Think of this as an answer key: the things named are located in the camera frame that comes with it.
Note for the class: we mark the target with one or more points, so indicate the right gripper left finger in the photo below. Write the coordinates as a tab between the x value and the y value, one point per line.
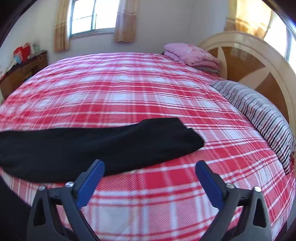
44	221

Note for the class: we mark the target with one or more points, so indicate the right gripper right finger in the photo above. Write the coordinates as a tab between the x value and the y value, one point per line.
243	213

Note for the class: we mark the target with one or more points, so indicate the black pants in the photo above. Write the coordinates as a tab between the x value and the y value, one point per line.
62	154

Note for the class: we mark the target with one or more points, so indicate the red plaid bed sheet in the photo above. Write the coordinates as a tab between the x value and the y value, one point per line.
166	201

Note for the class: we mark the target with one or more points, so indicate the striped pillow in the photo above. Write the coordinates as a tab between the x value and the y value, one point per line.
265	117

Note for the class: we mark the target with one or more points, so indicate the wooden desk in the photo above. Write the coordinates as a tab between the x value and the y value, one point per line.
19	73

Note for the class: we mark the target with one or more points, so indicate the round wooden headboard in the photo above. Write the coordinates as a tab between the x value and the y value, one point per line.
254	63

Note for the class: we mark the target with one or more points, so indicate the red gift bag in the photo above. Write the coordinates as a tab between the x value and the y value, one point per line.
23	52

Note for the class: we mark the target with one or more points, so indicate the pink folded blanket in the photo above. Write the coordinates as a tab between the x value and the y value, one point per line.
192	56

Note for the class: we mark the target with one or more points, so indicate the left beige curtain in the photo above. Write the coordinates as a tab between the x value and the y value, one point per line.
62	26

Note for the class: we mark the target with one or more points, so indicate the beige curtain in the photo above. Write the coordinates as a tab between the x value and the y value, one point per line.
62	26
126	21

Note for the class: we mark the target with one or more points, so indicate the side window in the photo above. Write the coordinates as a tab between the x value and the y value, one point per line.
281	39

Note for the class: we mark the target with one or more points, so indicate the right beige curtain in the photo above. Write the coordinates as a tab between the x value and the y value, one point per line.
126	21

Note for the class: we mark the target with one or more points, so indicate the yellow side curtain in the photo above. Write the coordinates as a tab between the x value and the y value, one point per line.
249	16

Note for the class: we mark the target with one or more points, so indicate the window with blue frame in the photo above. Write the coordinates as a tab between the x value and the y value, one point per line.
93	17

